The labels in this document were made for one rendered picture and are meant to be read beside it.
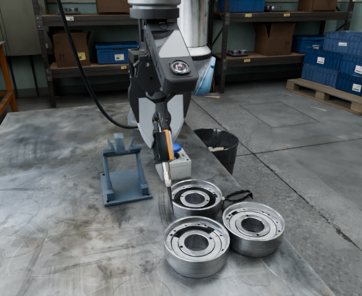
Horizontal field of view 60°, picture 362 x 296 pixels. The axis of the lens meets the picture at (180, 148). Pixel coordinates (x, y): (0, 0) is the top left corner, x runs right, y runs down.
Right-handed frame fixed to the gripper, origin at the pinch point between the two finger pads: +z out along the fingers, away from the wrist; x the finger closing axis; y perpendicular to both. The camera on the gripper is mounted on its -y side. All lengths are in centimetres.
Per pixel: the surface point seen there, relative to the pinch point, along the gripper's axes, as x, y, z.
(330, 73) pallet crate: -289, 280, 68
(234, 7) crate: -182, 346, -7
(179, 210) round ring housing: -2.7, -1.1, 13.7
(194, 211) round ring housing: -5.0, -2.8, 13.2
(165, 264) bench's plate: 2.3, -9.8, 16.9
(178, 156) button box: -7.9, 16.7, 12.3
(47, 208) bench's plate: 21.3, 11.5, 17.0
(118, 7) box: -37, 342, -9
